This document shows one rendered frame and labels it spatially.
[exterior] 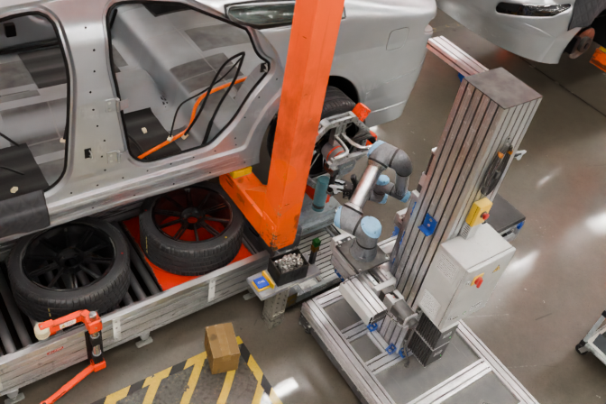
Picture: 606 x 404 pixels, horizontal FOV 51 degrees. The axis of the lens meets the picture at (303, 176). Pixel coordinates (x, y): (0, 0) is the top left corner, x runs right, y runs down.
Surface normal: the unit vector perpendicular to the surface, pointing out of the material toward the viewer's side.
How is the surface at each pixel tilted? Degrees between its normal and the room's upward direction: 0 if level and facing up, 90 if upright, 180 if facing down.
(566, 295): 0
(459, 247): 0
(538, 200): 0
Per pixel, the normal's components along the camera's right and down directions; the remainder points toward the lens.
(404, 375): 0.15, -0.74
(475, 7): -0.76, 0.32
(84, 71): 0.58, 0.48
